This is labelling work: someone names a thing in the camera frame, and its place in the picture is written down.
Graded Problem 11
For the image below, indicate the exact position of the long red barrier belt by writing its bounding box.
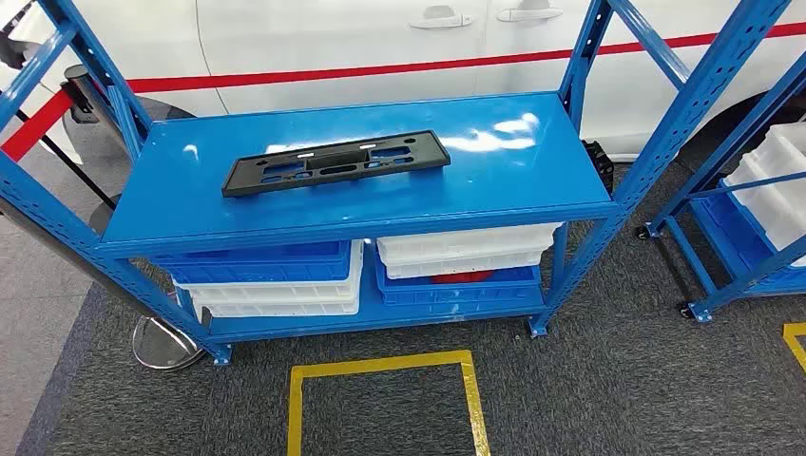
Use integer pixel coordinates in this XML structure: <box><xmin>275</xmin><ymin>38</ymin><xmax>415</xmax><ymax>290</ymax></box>
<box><xmin>125</xmin><ymin>22</ymin><xmax>806</xmax><ymax>96</ymax></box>

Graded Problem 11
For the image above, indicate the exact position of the black cable chain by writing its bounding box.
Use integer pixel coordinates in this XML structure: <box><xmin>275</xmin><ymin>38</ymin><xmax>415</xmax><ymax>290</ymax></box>
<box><xmin>582</xmin><ymin>139</ymin><xmax>615</xmax><ymax>195</ymax></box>

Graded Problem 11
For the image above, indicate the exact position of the black stanchion head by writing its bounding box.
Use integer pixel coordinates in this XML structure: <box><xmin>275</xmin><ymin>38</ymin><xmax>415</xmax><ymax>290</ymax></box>
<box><xmin>61</xmin><ymin>63</ymin><xmax>106</xmax><ymax>125</ymax></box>

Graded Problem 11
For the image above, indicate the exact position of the thin black stanchion post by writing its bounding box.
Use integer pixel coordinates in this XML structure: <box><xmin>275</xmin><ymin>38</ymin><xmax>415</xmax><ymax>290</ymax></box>
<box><xmin>13</xmin><ymin>109</ymin><xmax>121</xmax><ymax>236</ymax></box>

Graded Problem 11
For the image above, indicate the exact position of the red part in bin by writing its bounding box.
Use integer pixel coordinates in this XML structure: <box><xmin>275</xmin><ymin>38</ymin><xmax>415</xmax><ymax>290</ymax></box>
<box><xmin>430</xmin><ymin>270</ymin><xmax>494</xmax><ymax>286</ymax></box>

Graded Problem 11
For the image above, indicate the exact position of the black plastic frame part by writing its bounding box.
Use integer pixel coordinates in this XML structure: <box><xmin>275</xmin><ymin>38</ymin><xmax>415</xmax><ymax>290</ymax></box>
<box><xmin>220</xmin><ymin>130</ymin><xmax>452</xmax><ymax>199</ymax></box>

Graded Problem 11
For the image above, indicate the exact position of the white car door handle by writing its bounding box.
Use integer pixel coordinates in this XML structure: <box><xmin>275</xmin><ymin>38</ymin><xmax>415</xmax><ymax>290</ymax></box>
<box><xmin>409</xmin><ymin>5</ymin><xmax>474</xmax><ymax>30</ymax></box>
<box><xmin>495</xmin><ymin>0</ymin><xmax>564</xmax><ymax>23</ymax></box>

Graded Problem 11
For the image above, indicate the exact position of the blue wheeled shelf rack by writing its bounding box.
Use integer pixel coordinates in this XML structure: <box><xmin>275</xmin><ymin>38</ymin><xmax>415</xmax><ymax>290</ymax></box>
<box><xmin>636</xmin><ymin>47</ymin><xmax>806</xmax><ymax>324</ymax></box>

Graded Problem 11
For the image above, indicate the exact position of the blue plastic bin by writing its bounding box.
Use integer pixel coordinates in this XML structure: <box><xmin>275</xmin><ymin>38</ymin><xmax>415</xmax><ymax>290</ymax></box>
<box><xmin>374</xmin><ymin>250</ymin><xmax>544</xmax><ymax>308</ymax></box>
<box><xmin>689</xmin><ymin>188</ymin><xmax>806</xmax><ymax>297</ymax></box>
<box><xmin>150</xmin><ymin>240</ymin><xmax>354</xmax><ymax>286</ymax></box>

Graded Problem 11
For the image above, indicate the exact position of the blue metal shelf rack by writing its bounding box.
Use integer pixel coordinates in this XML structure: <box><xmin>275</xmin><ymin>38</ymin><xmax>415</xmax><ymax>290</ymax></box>
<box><xmin>0</xmin><ymin>0</ymin><xmax>794</xmax><ymax>368</ymax></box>

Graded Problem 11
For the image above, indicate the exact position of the grey stanchion with chrome base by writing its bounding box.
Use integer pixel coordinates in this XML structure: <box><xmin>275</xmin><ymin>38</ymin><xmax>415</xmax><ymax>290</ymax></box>
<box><xmin>0</xmin><ymin>198</ymin><xmax>207</xmax><ymax>372</ymax></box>

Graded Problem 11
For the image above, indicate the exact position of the white car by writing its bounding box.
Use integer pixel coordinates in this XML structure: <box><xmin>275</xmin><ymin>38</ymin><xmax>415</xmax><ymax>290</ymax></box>
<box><xmin>0</xmin><ymin>0</ymin><xmax>806</xmax><ymax>166</ymax></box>

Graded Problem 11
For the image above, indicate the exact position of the short red barrier belt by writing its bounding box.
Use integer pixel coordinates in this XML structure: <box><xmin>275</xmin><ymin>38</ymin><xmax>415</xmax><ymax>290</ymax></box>
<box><xmin>0</xmin><ymin>89</ymin><xmax>75</xmax><ymax>163</ymax></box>

